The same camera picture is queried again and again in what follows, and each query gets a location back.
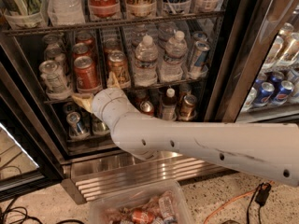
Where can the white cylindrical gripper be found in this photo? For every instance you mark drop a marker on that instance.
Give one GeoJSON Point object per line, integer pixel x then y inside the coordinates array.
{"type": "Point", "coordinates": [104, 103]}

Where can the red coke can front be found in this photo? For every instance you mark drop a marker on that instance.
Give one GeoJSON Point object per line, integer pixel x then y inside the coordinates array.
{"type": "Point", "coordinates": [86, 72]}

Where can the red coke can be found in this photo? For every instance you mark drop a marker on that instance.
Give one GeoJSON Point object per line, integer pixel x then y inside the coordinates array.
{"type": "Point", "coordinates": [86, 38]}
{"type": "Point", "coordinates": [86, 72]}
{"type": "Point", "coordinates": [81, 49]}

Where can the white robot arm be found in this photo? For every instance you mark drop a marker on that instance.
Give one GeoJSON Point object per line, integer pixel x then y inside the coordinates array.
{"type": "Point", "coordinates": [268, 150]}

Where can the orange can front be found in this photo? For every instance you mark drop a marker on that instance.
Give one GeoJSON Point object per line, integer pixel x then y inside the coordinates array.
{"type": "Point", "coordinates": [117, 63]}

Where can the green silver can bottom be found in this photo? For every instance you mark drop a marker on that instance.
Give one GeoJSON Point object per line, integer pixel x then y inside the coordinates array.
{"type": "Point", "coordinates": [99, 127]}

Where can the silver can front left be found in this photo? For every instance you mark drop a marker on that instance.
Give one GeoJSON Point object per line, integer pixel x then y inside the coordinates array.
{"type": "Point", "coordinates": [58, 86]}

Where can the blue silver can bottom left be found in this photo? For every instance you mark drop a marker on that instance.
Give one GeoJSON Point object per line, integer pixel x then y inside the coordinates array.
{"type": "Point", "coordinates": [78, 129]}

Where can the red coke can middle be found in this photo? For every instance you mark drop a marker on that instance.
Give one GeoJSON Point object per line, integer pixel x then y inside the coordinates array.
{"type": "Point", "coordinates": [81, 49]}

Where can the orange can back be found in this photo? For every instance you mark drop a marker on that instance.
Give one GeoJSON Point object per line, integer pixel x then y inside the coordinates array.
{"type": "Point", "coordinates": [111, 44]}

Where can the red can bottom shelf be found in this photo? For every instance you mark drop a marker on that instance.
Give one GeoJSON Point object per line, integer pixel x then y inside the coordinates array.
{"type": "Point", "coordinates": [146, 107]}

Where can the red coke can back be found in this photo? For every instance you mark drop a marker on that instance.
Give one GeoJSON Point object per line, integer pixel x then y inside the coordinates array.
{"type": "Point", "coordinates": [86, 38]}

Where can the silver can middle left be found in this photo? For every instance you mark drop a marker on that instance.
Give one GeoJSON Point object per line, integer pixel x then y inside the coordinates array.
{"type": "Point", "coordinates": [58, 56]}

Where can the silver can back left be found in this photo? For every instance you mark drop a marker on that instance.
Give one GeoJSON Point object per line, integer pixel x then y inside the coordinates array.
{"type": "Point", "coordinates": [53, 39]}

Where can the coca-cola bottle top shelf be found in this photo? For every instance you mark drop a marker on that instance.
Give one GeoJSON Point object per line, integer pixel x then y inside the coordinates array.
{"type": "Point", "coordinates": [101, 9]}

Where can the copper can bottom right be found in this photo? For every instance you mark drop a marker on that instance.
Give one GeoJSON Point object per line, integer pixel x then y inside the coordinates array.
{"type": "Point", "coordinates": [187, 109]}

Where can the steel fridge cabinet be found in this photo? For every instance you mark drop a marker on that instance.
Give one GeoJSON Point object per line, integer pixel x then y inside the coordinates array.
{"type": "Point", "coordinates": [94, 167]}

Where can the clear bottle top shelf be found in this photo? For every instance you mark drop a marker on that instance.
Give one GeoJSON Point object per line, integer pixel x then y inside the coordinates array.
{"type": "Point", "coordinates": [65, 12]}

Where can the brown can top shelf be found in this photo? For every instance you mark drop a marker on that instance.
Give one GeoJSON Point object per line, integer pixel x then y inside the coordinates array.
{"type": "Point", "coordinates": [140, 9]}

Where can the glass fridge door left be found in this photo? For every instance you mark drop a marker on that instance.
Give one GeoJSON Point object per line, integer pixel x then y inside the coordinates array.
{"type": "Point", "coordinates": [26, 163]}

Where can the glass fridge door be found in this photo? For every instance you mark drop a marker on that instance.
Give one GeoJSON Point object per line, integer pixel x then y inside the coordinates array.
{"type": "Point", "coordinates": [247, 33]}
{"type": "Point", "coordinates": [26, 163]}

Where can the blue silver tall can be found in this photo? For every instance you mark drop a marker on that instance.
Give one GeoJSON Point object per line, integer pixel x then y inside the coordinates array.
{"type": "Point", "coordinates": [197, 60]}

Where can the blue tall can back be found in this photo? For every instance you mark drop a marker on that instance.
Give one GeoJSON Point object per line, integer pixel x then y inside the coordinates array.
{"type": "Point", "coordinates": [199, 36]}

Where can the orange can in bin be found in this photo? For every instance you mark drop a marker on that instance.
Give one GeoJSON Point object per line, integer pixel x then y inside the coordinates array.
{"type": "Point", "coordinates": [140, 216]}

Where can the glass fridge door right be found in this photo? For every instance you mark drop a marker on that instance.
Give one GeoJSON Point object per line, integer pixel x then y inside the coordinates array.
{"type": "Point", "coordinates": [247, 33]}

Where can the blue pepsi can centre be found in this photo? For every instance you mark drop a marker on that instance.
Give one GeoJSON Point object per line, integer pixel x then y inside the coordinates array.
{"type": "Point", "coordinates": [264, 93]}

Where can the blue pepsi can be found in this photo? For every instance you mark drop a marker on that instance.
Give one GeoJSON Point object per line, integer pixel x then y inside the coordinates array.
{"type": "Point", "coordinates": [264, 93]}
{"type": "Point", "coordinates": [280, 96]}

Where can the blue pepsi can right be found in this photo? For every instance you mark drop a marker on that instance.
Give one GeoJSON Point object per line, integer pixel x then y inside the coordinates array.
{"type": "Point", "coordinates": [280, 96]}

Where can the clear water bottle left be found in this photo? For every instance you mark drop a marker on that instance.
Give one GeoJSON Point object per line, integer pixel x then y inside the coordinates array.
{"type": "Point", "coordinates": [146, 58]}

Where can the clear water bottle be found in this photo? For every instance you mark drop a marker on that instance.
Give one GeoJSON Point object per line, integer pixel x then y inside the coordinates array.
{"type": "Point", "coordinates": [174, 54]}
{"type": "Point", "coordinates": [146, 58]}

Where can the brown drink bottle bottom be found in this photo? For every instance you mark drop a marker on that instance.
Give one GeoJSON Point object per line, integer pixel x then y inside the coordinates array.
{"type": "Point", "coordinates": [168, 105]}

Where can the water bottle back left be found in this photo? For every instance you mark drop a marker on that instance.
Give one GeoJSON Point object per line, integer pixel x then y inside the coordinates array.
{"type": "Point", "coordinates": [137, 34]}

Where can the clear water bottle right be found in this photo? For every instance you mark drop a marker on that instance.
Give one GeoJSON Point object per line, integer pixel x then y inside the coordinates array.
{"type": "Point", "coordinates": [174, 54]}

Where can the water bottle back right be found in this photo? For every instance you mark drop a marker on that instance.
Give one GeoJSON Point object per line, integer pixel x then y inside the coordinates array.
{"type": "Point", "coordinates": [165, 31]}

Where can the green drink top left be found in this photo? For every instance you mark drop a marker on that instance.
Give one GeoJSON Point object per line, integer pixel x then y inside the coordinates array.
{"type": "Point", "coordinates": [26, 14]}

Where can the clear plastic bin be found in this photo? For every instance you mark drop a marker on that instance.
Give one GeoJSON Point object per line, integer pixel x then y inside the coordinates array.
{"type": "Point", "coordinates": [117, 209]}

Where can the crushed bottle in bin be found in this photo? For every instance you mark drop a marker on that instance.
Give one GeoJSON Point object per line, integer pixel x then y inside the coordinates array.
{"type": "Point", "coordinates": [166, 208]}

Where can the black power adapter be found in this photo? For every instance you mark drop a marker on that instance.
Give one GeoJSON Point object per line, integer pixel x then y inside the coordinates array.
{"type": "Point", "coordinates": [263, 194]}

